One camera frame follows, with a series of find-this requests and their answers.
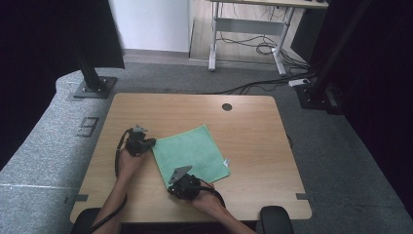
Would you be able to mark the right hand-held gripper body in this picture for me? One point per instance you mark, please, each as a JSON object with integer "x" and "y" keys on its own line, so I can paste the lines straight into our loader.
{"x": 188, "y": 187}

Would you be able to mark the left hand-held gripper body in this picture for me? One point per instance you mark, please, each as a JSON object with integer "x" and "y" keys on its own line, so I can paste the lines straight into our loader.
{"x": 136, "y": 143}

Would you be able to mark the green cloth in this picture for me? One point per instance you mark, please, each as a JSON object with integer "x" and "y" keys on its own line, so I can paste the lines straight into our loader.
{"x": 191, "y": 152}

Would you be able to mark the person's right hand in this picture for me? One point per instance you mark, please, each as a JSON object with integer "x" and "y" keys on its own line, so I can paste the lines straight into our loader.
{"x": 206, "y": 201}

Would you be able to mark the person's left hand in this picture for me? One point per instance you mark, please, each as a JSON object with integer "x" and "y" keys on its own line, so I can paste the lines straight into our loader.
{"x": 128, "y": 165}

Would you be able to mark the grey tape strip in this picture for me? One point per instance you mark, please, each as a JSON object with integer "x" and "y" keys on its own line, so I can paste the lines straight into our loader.
{"x": 77, "y": 197}
{"x": 304, "y": 196}

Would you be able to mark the black metal stand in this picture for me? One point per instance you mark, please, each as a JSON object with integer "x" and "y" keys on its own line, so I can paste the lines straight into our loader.
{"x": 89, "y": 74}
{"x": 324, "y": 78}

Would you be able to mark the black table grommet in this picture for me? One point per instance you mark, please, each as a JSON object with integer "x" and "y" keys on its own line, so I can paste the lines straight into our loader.
{"x": 227, "y": 107}

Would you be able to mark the black chair armrest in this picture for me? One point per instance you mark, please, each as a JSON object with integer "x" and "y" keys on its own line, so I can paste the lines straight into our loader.
{"x": 82, "y": 222}
{"x": 276, "y": 221}

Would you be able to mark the dark curtain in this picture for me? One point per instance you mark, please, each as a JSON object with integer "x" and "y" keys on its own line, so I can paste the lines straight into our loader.
{"x": 39, "y": 65}

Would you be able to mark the white power strip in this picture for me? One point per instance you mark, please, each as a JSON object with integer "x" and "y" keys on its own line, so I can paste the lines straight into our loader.
{"x": 298, "y": 82}

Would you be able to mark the black box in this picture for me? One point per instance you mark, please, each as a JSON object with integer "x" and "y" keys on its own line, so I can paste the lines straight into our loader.
{"x": 307, "y": 35}

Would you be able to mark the white metal frame desk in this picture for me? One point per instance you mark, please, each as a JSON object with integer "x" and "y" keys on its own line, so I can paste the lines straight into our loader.
{"x": 250, "y": 26}

